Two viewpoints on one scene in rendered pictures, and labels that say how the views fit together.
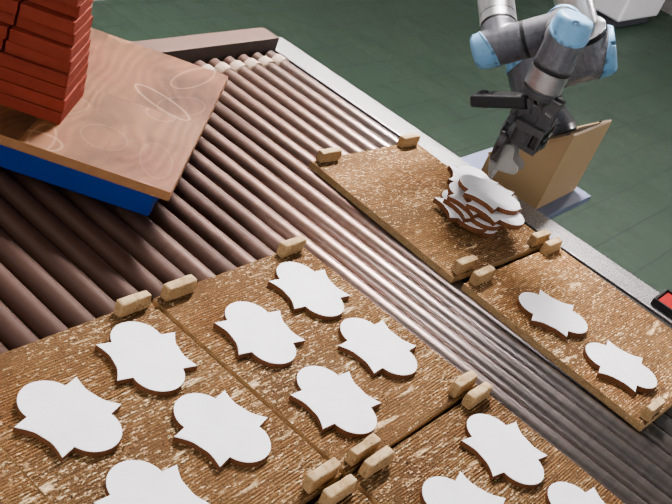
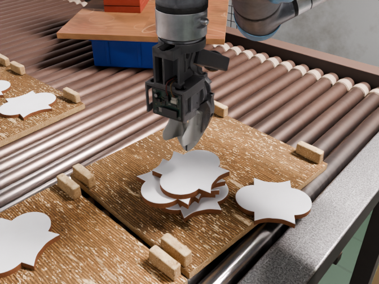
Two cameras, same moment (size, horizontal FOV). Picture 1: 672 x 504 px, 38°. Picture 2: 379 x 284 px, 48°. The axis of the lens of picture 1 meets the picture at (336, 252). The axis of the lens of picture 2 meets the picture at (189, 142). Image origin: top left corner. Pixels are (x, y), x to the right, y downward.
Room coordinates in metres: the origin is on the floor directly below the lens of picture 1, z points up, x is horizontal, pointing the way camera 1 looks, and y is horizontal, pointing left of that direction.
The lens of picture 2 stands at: (1.99, -0.84, 1.47)
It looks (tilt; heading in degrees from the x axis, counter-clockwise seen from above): 34 degrees down; 102
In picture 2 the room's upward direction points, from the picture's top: straight up
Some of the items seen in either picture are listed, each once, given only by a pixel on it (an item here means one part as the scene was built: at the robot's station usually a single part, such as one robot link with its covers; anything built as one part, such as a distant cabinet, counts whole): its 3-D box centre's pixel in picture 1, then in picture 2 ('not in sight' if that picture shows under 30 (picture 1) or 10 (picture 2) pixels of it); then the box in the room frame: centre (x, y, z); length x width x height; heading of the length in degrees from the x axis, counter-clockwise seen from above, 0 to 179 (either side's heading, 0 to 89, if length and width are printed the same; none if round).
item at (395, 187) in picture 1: (430, 205); (201, 171); (1.86, -0.15, 0.93); 0.41 x 0.35 x 0.02; 57
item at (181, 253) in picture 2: (539, 238); (176, 249); (1.86, -0.38, 0.95); 0.06 x 0.02 x 0.03; 147
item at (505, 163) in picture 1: (504, 164); (173, 129); (1.83, -0.25, 1.09); 0.06 x 0.03 x 0.09; 71
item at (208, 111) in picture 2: not in sight; (199, 106); (1.87, -0.24, 1.13); 0.05 x 0.02 x 0.09; 161
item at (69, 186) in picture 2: (482, 275); (69, 186); (1.63, -0.27, 0.95); 0.06 x 0.02 x 0.03; 148
